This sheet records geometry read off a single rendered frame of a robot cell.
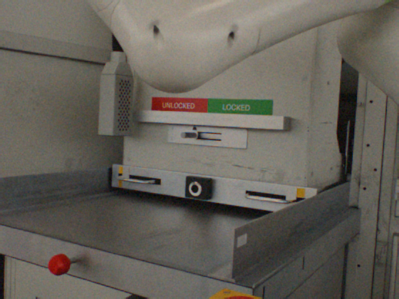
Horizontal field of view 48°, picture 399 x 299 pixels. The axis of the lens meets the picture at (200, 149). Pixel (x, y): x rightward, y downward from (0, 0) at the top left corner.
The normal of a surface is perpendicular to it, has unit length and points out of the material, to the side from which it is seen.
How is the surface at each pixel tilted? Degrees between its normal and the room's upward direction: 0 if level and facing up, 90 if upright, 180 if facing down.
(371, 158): 90
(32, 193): 90
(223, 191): 90
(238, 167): 90
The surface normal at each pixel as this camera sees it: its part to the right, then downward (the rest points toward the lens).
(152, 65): -0.40, 0.56
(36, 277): -0.51, 0.03
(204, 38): 0.57, 0.04
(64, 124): 0.74, 0.08
